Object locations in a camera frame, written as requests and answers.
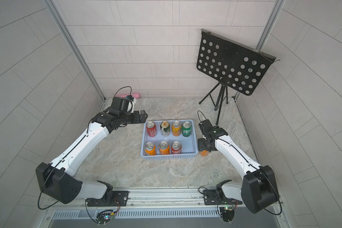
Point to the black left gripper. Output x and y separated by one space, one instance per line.
137 120

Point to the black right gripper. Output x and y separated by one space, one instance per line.
201 146

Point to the orange Fanta can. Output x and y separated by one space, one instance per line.
204 153

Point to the green Sprite can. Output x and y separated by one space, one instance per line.
186 129

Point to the orange yellow soda can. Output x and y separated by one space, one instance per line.
176 128

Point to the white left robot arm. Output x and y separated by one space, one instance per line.
56 179

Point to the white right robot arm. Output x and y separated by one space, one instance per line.
258 189

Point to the light blue plastic basket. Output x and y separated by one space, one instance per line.
189 148

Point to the red cola can back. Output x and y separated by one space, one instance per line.
151 129

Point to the red cola can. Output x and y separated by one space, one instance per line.
176 147
151 129

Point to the pink handheld microphone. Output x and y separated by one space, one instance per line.
134 95

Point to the white green beer can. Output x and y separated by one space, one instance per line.
165 128

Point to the red cola can front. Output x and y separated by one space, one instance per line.
176 147

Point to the orange can front left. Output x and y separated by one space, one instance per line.
150 149

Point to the orange can front middle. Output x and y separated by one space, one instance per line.
164 148

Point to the right circuit board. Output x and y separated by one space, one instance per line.
226 214

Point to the circuit board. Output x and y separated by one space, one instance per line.
226 214
104 217

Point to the black perforated music stand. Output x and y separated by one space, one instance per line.
232 64

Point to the left circuit board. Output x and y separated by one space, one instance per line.
104 217

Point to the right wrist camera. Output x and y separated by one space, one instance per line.
205 126

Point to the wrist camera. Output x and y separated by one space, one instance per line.
205 126
123 104

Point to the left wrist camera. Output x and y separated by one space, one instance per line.
123 104

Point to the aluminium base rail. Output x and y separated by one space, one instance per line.
154 203

